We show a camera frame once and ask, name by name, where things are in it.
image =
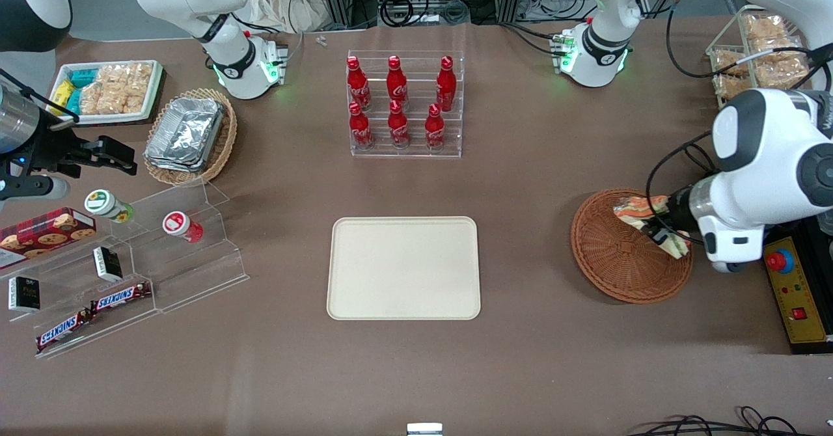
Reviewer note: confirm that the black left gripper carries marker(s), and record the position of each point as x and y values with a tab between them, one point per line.
679	210

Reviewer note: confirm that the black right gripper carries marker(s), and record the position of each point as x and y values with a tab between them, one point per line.
53	149

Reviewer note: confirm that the triangular sandwich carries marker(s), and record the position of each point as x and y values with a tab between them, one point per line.
634	209

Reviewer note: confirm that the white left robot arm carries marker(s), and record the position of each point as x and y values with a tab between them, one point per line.
768	163

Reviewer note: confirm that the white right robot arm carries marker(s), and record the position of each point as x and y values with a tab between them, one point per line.
234	65

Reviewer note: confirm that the white snack tray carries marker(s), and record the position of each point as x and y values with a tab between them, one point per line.
104	119

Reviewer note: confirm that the brown round wicker basket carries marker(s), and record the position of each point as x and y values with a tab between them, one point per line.
618	260

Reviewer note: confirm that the light oval wicker basket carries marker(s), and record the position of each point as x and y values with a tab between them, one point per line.
226	143

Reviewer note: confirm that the beige rectangular tray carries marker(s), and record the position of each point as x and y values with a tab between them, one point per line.
403	267

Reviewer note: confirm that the green lidded drink cup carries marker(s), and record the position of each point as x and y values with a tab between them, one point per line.
104	204

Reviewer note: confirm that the clear rice cracker bag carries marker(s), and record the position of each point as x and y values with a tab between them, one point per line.
103	99
114	75
140	88

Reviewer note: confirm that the teal snack packet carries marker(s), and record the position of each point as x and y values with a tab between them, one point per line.
73	101
83	77

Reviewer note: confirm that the yellow snack packet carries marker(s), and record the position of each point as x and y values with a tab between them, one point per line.
62	92

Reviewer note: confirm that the stacked aluminium foil containers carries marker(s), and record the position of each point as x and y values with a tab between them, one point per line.
185	133

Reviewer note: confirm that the red cookie box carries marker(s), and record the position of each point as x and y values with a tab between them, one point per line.
45	233

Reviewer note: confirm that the red lidded drink cup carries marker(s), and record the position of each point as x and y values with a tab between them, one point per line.
179	224

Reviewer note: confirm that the small black chocolate box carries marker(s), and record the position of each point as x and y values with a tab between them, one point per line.
25	294
107	263

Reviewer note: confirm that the red emergency stop button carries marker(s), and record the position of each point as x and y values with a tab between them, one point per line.
779	261

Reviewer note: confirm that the Snickers chocolate bar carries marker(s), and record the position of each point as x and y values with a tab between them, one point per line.
120	297
62	330

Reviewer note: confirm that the black appliance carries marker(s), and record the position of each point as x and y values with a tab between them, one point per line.
810	241

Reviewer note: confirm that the clear acrylic stepped display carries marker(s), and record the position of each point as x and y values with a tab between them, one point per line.
195	273

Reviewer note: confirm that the yellow control panel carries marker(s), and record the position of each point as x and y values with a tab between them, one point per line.
804	299

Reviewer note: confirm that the bagged fried snack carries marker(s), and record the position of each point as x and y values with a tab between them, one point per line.
730	64
764	27
781	71
774	45
730	86

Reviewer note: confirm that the beige crumpled cloth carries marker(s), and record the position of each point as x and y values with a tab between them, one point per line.
280	3

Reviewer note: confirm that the red cola bottle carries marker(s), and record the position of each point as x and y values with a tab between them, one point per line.
398	129
360	130
358	84
435	131
446	84
396	83

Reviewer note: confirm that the clear acrylic bottle rack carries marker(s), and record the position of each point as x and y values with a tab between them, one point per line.
416	84

